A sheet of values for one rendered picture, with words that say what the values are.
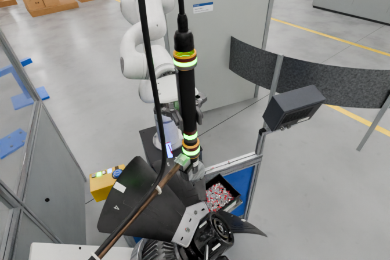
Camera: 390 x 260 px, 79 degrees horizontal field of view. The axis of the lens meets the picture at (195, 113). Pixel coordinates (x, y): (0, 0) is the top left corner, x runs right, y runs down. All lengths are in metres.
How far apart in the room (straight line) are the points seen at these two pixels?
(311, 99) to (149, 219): 0.97
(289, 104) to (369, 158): 1.87
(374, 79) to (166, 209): 2.12
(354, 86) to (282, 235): 1.39
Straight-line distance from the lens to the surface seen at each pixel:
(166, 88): 0.59
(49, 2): 8.00
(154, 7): 0.83
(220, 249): 0.81
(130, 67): 0.68
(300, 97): 1.33
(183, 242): 0.81
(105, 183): 1.17
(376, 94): 2.61
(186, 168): 0.60
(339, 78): 2.41
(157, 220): 0.75
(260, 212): 2.27
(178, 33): 0.43
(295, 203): 2.40
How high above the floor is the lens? 1.98
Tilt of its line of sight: 41 degrees down
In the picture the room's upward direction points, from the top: 3 degrees counter-clockwise
